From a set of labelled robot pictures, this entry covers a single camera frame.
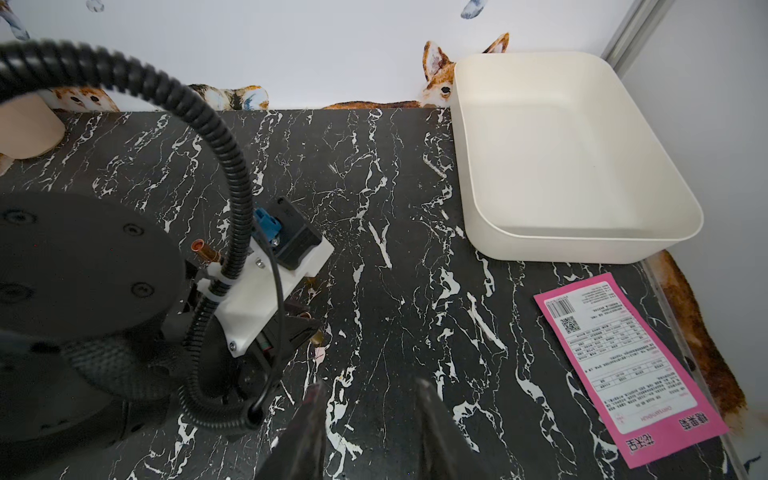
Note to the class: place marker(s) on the potted green plant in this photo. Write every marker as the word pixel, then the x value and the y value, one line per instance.
pixel 29 128

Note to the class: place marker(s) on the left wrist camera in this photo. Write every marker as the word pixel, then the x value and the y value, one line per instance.
pixel 296 250

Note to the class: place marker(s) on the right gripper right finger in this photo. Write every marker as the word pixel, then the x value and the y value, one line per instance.
pixel 444 452

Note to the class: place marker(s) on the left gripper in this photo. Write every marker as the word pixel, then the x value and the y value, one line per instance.
pixel 225 387

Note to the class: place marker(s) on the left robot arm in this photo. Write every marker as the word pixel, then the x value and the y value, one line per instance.
pixel 106 330

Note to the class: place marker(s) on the gold lipstick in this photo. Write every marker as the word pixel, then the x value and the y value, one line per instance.
pixel 205 251
pixel 318 339

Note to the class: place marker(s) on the cream rectangular tray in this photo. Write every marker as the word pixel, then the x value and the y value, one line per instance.
pixel 556 163

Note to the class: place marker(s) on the pink printed card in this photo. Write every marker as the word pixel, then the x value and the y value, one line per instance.
pixel 650 404

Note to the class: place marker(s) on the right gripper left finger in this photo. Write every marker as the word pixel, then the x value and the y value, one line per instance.
pixel 300 451

